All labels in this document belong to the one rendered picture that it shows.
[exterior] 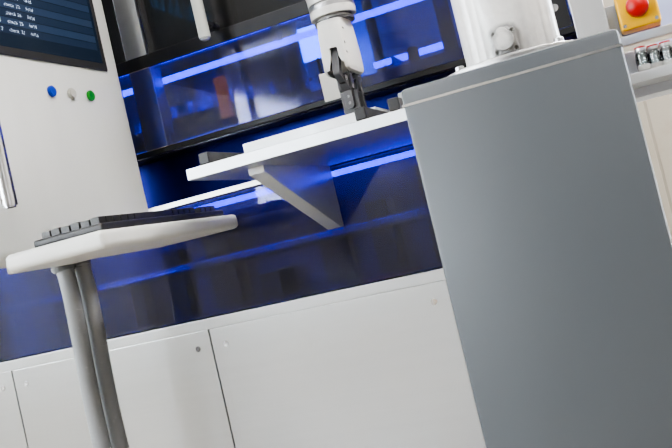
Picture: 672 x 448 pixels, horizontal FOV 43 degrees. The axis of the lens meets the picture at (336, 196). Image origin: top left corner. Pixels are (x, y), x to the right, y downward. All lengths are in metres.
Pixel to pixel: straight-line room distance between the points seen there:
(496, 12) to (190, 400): 1.23
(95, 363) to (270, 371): 0.37
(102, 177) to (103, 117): 0.14
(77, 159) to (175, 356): 0.52
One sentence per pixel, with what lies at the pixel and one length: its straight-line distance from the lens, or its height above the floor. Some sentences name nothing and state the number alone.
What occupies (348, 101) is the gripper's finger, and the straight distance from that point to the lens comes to 1.54.
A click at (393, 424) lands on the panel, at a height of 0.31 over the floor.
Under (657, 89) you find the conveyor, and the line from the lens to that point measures 1.80.
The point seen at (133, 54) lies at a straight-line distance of 2.02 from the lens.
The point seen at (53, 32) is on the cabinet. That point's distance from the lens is 1.81.
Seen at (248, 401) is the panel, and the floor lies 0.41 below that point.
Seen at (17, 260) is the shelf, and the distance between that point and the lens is 1.48.
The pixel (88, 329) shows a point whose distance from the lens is 1.86.
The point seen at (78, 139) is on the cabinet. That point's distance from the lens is 1.77.
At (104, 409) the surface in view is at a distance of 1.88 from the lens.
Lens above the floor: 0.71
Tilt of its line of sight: 3 degrees up
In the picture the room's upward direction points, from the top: 13 degrees counter-clockwise
